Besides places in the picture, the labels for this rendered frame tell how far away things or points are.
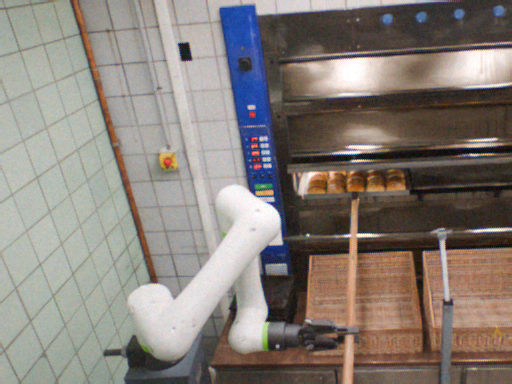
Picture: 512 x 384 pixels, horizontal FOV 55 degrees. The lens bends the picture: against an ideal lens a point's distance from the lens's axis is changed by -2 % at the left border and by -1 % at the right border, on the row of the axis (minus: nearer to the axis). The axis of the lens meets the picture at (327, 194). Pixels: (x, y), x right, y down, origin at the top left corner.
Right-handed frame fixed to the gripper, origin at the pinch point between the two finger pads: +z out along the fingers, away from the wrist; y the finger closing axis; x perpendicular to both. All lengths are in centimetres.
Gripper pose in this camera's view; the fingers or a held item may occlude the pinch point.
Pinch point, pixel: (348, 334)
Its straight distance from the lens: 166.9
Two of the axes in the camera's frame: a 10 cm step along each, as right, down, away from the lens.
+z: 9.9, -0.5, -0.9
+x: -0.6, 4.5, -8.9
